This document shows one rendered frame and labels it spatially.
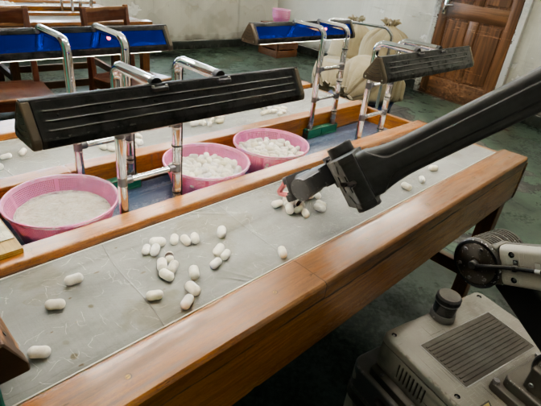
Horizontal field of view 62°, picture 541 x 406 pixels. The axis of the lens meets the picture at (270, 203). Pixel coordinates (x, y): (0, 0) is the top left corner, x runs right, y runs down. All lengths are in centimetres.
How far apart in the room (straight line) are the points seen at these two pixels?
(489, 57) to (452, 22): 60
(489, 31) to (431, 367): 480
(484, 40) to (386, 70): 438
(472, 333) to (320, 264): 58
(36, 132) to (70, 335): 34
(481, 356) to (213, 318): 79
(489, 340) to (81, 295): 105
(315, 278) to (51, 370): 50
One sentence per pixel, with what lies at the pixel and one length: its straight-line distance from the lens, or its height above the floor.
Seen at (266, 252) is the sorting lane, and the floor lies 74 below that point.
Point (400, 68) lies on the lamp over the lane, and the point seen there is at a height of 108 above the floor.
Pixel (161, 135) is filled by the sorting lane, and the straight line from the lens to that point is 164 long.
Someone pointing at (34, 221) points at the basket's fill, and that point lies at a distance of 120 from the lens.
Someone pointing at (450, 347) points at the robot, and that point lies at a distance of 134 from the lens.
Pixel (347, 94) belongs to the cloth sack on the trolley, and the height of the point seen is 32.
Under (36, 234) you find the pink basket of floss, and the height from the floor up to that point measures 74.
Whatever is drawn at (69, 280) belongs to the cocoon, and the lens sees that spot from 95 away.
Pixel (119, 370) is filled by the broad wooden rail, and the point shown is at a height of 76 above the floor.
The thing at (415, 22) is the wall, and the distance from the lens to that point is 621.
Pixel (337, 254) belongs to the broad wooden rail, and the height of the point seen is 76.
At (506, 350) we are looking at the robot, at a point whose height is 48.
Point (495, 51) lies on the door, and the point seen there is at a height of 65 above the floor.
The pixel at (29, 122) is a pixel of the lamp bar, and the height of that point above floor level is 108.
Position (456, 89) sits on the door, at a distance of 589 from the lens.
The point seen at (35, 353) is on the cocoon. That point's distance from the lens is 83.
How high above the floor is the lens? 134
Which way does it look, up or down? 29 degrees down
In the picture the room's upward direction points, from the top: 7 degrees clockwise
